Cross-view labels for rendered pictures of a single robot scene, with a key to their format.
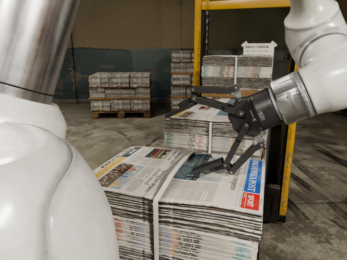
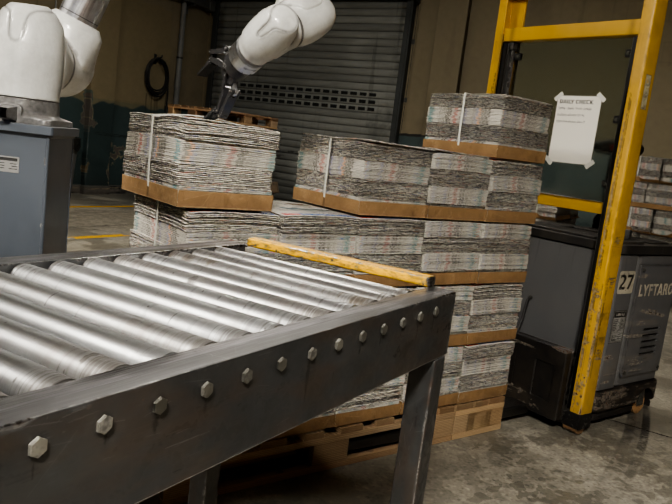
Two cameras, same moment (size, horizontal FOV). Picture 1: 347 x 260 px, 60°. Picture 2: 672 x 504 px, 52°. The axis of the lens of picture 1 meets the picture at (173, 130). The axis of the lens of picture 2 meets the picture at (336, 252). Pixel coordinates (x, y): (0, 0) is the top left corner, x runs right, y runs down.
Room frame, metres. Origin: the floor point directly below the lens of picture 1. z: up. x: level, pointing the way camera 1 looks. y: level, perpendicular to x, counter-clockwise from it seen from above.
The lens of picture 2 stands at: (-0.79, -1.45, 1.04)
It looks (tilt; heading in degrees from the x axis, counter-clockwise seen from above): 9 degrees down; 33
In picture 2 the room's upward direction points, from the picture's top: 7 degrees clockwise
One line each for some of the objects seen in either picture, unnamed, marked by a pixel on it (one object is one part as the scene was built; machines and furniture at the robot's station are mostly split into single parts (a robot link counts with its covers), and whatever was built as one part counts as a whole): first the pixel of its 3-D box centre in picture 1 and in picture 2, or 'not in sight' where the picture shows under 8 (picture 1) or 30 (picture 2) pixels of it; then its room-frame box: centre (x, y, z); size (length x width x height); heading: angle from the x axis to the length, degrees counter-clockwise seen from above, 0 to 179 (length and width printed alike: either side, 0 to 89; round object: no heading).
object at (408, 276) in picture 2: not in sight; (335, 259); (0.37, -0.69, 0.81); 0.43 x 0.03 x 0.02; 93
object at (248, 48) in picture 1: (246, 56); (560, 116); (2.20, -0.52, 1.27); 0.57 x 0.01 x 0.65; 72
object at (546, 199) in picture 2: not in sight; (549, 199); (2.22, -0.53, 0.92); 0.57 x 0.01 x 0.05; 72
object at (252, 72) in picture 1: (233, 160); (465, 262); (1.77, -0.38, 0.65); 0.39 x 0.30 x 1.29; 72
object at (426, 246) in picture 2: not in sight; (310, 330); (1.08, -0.15, 0.42); 1.17 x 0.39 x 0.83; 162
